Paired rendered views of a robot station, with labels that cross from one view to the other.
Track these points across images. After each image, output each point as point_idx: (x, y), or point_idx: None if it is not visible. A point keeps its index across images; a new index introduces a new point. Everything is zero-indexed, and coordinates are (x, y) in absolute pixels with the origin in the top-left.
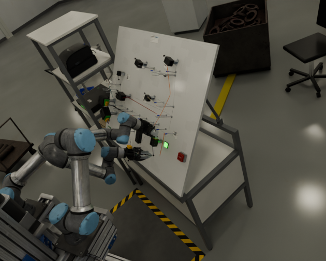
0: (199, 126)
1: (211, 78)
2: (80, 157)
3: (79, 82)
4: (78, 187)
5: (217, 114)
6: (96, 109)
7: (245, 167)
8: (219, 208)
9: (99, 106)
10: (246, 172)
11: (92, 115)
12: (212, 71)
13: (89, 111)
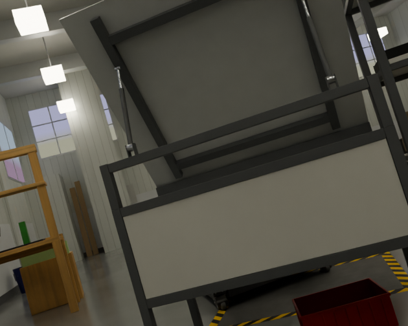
0: (113, 112)
1: (81, 59)
2: None
3: (344, 10)
4: None
5: (126, 133)
6: (377, 71)
7: (125, 261)
8: None
9: (378, 67)
10: (130, 277)
11: (363, 76)
12: (77, 50)
13: (361, 68)
